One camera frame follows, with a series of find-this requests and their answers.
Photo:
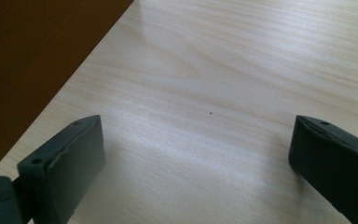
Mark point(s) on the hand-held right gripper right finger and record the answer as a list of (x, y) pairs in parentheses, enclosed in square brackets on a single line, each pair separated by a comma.
[(332, 165)]

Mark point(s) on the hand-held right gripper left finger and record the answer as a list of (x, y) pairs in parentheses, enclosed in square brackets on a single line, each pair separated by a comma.
[(65, 168)]

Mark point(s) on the orange-brown wooden panel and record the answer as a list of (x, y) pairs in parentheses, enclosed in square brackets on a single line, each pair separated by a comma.
[(28, 62)]

